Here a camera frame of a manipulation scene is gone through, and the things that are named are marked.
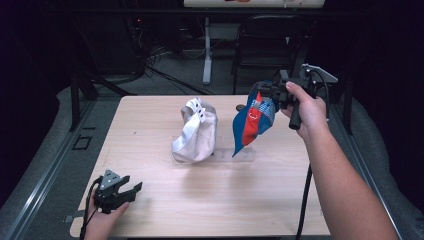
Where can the black folding chair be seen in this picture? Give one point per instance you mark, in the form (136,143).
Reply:
(260,50)

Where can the black table grommet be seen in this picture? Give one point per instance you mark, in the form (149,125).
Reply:
(240,107)

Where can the person's right hand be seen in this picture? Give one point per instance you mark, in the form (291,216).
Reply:
(313,115)

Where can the person's left hand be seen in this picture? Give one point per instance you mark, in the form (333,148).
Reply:
(100,223)

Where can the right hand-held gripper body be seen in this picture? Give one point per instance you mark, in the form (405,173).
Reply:
(308,83)

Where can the blue and orange cap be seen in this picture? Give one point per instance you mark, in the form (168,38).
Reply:
(253,126)

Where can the white desk leg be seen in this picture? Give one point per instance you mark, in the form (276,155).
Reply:
(207,60)

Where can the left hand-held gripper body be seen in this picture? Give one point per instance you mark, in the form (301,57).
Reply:
(108,198)

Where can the grey tape piece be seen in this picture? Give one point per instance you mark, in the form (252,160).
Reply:
(71,217)

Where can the white cap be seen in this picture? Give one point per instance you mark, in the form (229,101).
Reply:
(196,136)

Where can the aluminium floor rail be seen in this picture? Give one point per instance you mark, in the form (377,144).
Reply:
(366,166)
(43,180)

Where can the dark equipment with red light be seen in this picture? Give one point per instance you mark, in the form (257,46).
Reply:
(137,40)

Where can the black tape square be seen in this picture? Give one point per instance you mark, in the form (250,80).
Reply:
(74,144)

